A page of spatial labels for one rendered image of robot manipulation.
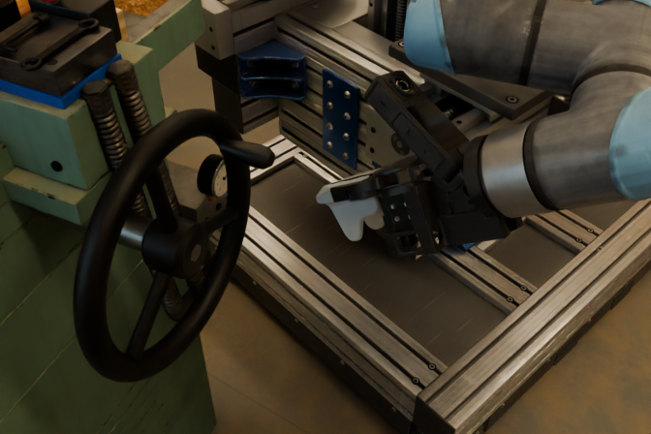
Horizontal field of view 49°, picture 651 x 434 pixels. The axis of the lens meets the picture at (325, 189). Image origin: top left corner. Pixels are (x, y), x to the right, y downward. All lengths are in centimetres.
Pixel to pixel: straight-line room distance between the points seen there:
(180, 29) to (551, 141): 58
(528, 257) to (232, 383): 70
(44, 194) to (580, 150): 50
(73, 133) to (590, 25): 46
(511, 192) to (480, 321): 91
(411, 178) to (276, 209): 106
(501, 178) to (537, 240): 109
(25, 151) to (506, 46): 47
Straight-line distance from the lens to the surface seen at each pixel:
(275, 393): 160
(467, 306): 149
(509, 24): 61
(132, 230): 76
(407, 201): 63
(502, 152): 57
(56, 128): 71
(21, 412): 97
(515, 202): 58
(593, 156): 54
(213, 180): 103
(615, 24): 61
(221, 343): 168
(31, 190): 77
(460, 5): 61
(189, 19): 101
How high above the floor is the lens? 134
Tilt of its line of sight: 41 degrees down
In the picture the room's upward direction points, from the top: straight up
